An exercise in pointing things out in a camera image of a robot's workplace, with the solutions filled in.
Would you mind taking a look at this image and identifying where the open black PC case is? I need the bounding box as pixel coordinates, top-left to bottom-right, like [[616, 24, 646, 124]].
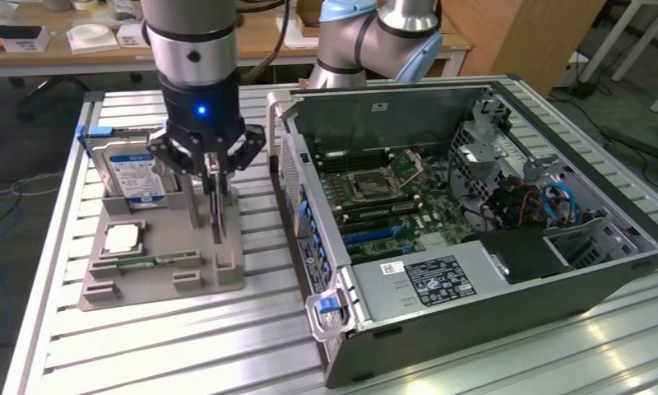
[[266, 76, 658, 390]]

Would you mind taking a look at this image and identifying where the small white labelled box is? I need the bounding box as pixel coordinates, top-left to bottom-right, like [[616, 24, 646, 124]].
[[114, 22, 148, 49]]

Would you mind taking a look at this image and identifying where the white box with round dish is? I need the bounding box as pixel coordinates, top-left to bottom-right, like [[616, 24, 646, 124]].
[[65, 23, 121, 55]]

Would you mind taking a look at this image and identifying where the white table frame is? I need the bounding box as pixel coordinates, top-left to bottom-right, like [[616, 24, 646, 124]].
[[578, 0, 658, 112]]

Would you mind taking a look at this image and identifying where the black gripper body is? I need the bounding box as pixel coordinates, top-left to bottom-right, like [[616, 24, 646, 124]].
[[158, 76, 250, 173]]

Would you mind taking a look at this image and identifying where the blue expansion slot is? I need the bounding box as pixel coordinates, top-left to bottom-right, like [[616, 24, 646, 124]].
[[344, 227, 406, 245]]

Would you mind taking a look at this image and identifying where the green RAM stick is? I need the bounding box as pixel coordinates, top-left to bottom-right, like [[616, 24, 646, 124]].
[[114, 253, 180, 269]]

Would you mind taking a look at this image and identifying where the graphics card with metal bracket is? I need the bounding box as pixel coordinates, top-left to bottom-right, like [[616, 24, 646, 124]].
[[205, 151, 229, 247]]

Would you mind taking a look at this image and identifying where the CPU socket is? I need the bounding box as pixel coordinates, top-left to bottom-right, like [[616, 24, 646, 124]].
[[350, 170, 400, 202]]

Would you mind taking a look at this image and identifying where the red wire bundle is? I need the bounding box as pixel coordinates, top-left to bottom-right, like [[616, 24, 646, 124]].
[[518, 184, 544, 225]]

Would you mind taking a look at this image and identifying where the metal socket cover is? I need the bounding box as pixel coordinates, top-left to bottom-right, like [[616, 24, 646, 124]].
[[388, 150, 425, 186]]

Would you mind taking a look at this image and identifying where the black air duct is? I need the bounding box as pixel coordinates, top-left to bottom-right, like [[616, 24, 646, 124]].
[[480, 229, 574, 286]]

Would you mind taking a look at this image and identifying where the white paper stack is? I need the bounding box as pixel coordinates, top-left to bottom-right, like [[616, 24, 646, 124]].
[[276, 16, 322, 50]]

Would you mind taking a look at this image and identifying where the blue wire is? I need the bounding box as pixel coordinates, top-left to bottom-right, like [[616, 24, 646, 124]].
[[542, 183, 582, 226]]

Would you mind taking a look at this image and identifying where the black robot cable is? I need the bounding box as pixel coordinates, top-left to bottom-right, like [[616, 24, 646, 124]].
[[249, 0, 293, 86]]

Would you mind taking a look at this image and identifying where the hard disk with blue caddy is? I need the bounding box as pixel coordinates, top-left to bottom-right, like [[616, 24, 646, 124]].
[[74, 125, 180, 209]]

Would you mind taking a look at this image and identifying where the grey disk bay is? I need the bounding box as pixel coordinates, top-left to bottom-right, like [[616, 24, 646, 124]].
[[542, 216, 641, 271]]

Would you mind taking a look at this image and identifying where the green motherboard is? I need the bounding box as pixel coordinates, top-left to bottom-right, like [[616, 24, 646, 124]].
[[309, 137, 488, 264]]

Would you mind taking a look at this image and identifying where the grey plastic parts rack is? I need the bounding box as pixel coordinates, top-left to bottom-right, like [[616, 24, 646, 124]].
[[76, 164, 248, 313]]

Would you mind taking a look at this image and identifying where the white box with black lid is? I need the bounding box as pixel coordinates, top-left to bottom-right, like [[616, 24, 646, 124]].
[[0, 25, 52, 53]]

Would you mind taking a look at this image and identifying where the wooden desk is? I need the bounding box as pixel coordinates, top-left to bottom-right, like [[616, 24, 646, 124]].
[[0, 0, 473, 90]]

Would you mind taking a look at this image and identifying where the wooden cabinet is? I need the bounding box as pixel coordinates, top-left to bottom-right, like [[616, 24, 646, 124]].
[[441, 0, 608, 95]]

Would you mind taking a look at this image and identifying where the silver CPU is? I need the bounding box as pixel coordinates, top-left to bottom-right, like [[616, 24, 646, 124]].
[[102, 225, 142, 254]]

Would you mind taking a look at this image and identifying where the silver drive cage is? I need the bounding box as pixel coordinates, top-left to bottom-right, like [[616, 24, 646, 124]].
[[446, 92, 533, 207]]

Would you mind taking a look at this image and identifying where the grey power supply unit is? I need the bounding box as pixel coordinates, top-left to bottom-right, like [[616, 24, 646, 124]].
[[350, 240, 514, 322]]

